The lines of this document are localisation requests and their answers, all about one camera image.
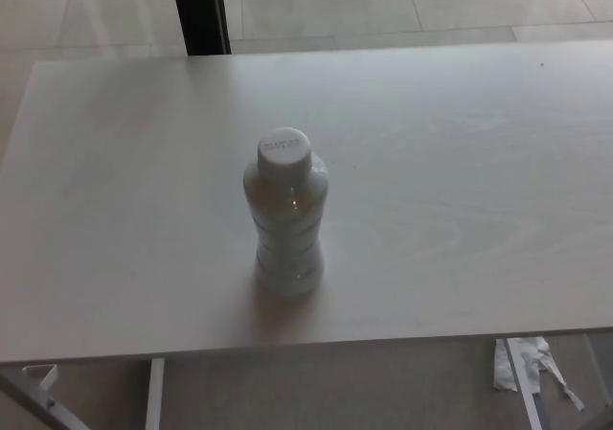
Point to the white plastic bottle with cap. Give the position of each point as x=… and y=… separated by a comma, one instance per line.
x=286, y=219

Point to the white straight table leg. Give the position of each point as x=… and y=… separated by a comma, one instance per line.
x=154, y=394

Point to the crumpled white paper scrap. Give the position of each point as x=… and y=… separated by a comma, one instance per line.
x=504, y=368

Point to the white slanted table leg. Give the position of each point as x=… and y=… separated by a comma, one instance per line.
x=527, y=387

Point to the black vertical post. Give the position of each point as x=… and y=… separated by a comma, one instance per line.
x=198, y=13

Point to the grey diagonal table frame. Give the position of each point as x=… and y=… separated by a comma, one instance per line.
x=33, y=399

